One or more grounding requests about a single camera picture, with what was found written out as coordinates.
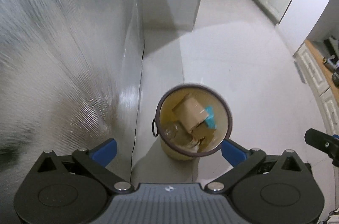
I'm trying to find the beige round trash bin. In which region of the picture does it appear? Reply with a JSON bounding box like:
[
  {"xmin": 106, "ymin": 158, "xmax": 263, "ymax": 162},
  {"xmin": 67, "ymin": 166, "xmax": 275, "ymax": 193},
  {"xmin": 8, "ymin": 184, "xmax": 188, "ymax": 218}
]
[{"xmin": 152, "ymin": 84, "xmax": 233, "ymax": 161}]

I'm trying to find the brown cardboard box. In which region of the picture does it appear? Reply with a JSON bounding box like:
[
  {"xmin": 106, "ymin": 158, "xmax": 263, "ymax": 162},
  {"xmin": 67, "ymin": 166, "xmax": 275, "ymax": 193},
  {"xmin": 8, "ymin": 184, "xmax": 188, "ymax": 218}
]
[{"xmin": 172, "ymin": 94, "xmax": 216, "ymax": 153}]

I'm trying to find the clear plastic water bottle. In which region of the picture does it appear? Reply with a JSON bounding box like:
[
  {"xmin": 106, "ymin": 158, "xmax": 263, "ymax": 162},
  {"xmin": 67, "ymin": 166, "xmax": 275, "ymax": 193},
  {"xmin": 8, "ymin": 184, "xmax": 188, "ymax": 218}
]
[{"xmin": 164, "ymin": 121, "xmax": 183, "ymax": 144}]

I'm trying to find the blue packet in bin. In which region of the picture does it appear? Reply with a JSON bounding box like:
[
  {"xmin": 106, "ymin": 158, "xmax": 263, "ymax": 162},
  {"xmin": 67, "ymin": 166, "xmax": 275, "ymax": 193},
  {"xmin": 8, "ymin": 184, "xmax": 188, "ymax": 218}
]
[{"xmin": 203, "ymin": 106, "xmax": 217, "ymax": 129}]

